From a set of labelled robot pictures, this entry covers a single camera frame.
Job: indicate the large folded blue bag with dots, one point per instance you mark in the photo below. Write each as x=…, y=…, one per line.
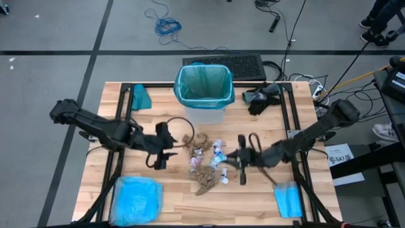
x=136, y=201

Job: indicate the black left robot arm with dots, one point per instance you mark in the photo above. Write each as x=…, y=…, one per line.
x=95, y=123

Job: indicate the gray side table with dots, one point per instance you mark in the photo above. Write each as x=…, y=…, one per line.
x=387, y=117

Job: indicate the small folded blue bag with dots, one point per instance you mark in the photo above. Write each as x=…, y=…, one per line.
x=288, y=201

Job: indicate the black device with label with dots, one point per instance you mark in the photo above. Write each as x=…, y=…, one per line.
x=395, y=85

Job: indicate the black power bar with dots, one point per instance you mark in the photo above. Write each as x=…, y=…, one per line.
x=274, y=23

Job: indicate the person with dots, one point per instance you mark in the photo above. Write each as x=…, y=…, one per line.
x=379, y=19

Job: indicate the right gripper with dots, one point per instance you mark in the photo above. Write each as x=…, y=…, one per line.
x=256, y=156

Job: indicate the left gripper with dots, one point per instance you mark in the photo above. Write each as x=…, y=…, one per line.
x=152, y=144

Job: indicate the black perforated panel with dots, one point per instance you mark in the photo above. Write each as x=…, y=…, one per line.
x=240, y=68

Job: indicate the white paper sign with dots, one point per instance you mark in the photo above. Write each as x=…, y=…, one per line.
x=340, y=158

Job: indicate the teal plastic trash bag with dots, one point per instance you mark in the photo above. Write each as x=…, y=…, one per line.
x=204, y=82

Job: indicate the large brown paper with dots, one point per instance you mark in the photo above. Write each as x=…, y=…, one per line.
x=205, y=177

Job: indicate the black round device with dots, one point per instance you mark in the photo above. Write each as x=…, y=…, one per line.
x=395, y=61

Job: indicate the white plastic trash bin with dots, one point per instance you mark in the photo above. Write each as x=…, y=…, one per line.
x=205, y=115

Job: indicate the black metal beam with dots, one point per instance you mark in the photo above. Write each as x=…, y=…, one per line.
x=364, y=161

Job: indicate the black glove gray cuff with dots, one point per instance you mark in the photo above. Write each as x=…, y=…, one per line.
x=262, y=107

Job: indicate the white power strip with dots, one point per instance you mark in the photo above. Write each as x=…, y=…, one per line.
x=317, y=92

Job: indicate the black white floor object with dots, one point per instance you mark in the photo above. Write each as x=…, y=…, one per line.
x=3, y=9

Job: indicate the person's white shoe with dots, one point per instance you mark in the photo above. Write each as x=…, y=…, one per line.
x=384, y=131

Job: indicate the folded teal bag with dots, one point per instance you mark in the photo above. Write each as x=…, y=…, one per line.
x=140, y=98

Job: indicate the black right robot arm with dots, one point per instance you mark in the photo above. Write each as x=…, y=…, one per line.
x=316, y=126

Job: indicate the black aluminium table frame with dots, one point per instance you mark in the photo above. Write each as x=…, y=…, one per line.
x=158, y=85

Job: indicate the small brown paper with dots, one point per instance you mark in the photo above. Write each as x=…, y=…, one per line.
x=201, y=191

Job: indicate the office chair caster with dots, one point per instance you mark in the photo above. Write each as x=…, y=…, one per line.
x=399, y=31

